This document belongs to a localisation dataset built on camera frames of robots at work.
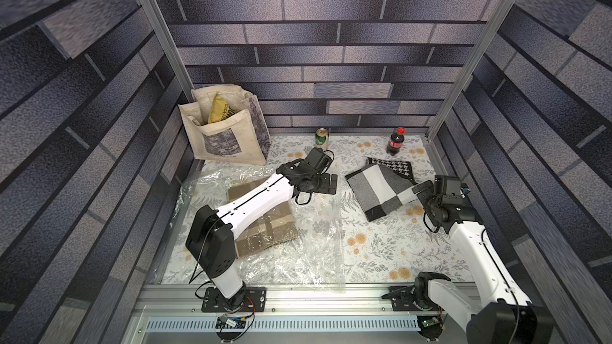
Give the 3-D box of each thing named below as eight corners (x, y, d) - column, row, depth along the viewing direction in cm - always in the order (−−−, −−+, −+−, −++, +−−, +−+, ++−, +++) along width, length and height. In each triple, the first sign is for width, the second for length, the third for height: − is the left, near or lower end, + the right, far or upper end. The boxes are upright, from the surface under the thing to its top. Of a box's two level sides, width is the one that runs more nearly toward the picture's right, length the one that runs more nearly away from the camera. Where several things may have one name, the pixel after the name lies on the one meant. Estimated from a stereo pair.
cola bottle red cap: (385, 155, 115) (393, 136, 105) (386, 144, 119) (394, 125, 109) (396, 157, 114) (405, 138, 104) (396, 146, 119) (405, 127, 108)
